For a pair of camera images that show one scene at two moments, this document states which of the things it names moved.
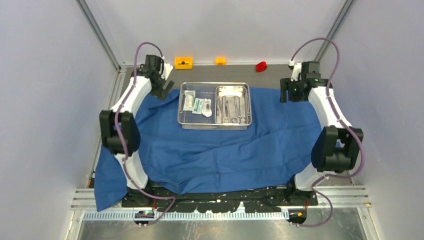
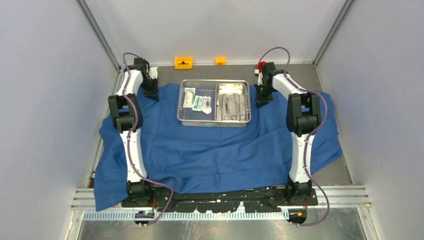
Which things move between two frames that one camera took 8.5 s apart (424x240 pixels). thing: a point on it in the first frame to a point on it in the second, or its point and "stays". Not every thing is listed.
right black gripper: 285,83 to 262,100
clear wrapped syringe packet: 207,110 stays
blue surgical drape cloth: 277,148 stays
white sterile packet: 189,102 stays
